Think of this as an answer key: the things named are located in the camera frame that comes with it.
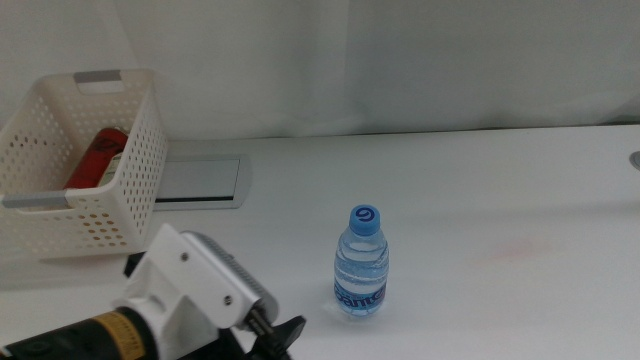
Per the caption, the clear water bottle blue cap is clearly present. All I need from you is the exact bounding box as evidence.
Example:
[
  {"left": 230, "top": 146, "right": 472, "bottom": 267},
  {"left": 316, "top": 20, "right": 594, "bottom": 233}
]
[{"left": 333, "top": 204, "right": 390, "bottom": 317}]

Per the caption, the red soda can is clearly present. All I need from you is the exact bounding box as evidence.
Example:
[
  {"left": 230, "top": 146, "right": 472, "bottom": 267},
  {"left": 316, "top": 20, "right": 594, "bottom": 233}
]
[{"left": 63, "top": 127, "right": 130, "bottom": 190}]

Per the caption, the white perforated plastic basket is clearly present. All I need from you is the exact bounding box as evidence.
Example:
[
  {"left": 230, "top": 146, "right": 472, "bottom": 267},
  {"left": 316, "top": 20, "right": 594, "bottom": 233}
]
[{"left": 0, "top": 68, "right": 169, "bottom": 259}]

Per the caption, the white backdrop curtain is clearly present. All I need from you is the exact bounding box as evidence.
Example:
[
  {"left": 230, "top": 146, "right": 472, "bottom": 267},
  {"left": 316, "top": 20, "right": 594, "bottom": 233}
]
[{"left": 0, "top": 0, "right": 640, "bottom": 142}]

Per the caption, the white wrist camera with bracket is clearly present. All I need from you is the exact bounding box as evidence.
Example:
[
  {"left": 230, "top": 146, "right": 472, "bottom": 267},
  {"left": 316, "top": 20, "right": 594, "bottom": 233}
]
[{"left": 112, "top": 223, "right": 280, "bottom": 360}]

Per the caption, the grey rectangular table cable hatch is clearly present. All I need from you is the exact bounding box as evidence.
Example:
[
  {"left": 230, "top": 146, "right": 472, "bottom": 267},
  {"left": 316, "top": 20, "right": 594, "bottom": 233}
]
[{"left": 153, "top": 153, "right": 254, "bottom": 211}]

